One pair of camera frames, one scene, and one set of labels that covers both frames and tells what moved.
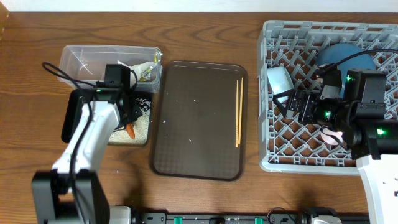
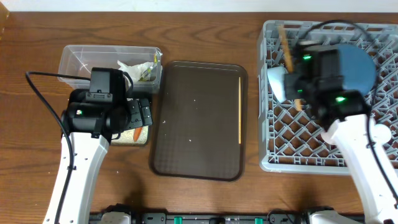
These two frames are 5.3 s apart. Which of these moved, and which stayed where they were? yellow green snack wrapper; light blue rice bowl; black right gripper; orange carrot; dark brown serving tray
Moved: black right gripper; orange carrot
Stayed: dark brown serving tray; light blue rice bowl; yellow green snack wrapper
